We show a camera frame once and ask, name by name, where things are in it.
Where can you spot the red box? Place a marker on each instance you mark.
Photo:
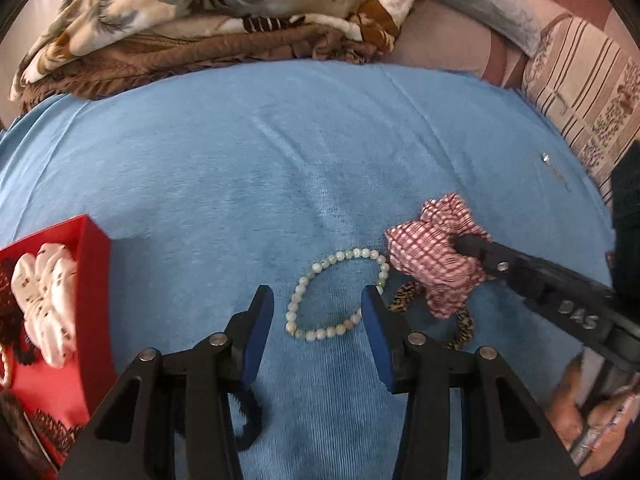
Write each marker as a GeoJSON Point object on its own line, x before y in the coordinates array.
{"type": "Point", "coordinates": [95, 270]}

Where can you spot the white cherry print scrunchie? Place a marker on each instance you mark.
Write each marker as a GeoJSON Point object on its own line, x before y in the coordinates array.
{"type": "Point", "coordinates": [45, 310]}

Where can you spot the red white-dotted scrunchie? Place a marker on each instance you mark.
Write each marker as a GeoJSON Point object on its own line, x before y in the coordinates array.
{"type": "Point", "coordinates": [7, 300]}

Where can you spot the brown ruffled blanket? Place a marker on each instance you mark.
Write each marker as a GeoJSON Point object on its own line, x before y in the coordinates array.
{"type": "Point", "coordinates": [200, 45]}

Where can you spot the red white checkered scrunchie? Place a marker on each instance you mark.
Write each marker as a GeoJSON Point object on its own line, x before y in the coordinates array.
{"type": "Point", "coordinates": [430, 255]}

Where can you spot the person's right hand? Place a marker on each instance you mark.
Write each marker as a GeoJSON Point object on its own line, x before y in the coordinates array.
{"type": "Point", "coordinates": [565, 400]}

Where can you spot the light blue pillow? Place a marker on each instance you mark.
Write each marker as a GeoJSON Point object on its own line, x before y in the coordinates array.
{"type": "Point", "coordinates": [480, 0]}

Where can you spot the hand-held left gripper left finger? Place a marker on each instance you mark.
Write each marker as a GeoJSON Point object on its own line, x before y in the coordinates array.
{"type": "Point", "coordinates": [257, 335]}

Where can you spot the striped floral cushion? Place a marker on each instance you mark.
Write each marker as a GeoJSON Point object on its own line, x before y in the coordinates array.
{"type": "Point", "coordinates": [590, 75]}

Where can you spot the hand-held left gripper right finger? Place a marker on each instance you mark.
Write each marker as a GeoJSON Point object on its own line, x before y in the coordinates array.
{"type": "Point", "coordinates": [375, 335]}

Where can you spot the dark gold-dotted scrunchie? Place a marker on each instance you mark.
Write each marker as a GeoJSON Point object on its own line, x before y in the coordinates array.
{"type": "Point", "coordinates": [55, 427]}

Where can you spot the pink striped bedsheet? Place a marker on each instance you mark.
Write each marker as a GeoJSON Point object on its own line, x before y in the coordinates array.
{"type": "Point", "coordinates": [440, 45]}

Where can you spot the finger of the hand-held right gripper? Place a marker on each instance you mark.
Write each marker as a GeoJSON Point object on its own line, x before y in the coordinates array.
{"type": "Point", "coordinates": [485, 257]}

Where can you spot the blue towel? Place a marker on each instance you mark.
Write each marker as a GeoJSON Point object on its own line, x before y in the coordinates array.
{"type": "Point", "coordinates": [200, 160]}

